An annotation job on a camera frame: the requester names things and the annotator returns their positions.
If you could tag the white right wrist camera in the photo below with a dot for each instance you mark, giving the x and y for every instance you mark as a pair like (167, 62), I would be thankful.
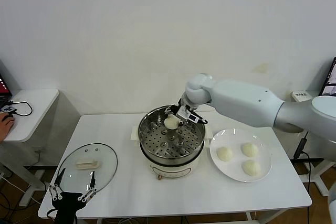
(187, 116)

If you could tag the white steamed baozi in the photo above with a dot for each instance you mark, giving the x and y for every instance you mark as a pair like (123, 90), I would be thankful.
(251, 168)
(171, 123)
(225, 153)
(250, 149)

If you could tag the black computer mouse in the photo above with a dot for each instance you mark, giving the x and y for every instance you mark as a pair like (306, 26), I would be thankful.
(12, 114)

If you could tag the white box black print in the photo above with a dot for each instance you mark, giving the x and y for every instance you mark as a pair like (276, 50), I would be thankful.
(301, 96)

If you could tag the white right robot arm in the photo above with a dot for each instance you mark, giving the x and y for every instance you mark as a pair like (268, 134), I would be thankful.
(244, 100)

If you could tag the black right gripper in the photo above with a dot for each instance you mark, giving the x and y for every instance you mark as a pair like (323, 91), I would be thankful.
(185, 106)

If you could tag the person's bare hand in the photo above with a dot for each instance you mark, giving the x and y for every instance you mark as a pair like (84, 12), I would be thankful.
(6, 128)

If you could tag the cream electric cooker base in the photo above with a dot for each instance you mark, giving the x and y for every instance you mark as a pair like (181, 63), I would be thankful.
(173, 169)

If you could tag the white side table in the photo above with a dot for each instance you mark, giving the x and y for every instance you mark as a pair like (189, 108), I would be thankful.
(39, 108)
(283, 142)

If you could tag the white round plate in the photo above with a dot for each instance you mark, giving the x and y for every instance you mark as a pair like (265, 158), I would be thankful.
(236, 140)

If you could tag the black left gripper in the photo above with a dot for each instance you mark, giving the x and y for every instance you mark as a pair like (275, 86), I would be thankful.
(67, 203)

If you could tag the steel steamer basket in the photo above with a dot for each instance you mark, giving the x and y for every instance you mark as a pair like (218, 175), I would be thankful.
(157, 142)

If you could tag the black laptop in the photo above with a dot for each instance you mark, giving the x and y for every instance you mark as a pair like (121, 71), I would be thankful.
(4, 85)
(329, 77)

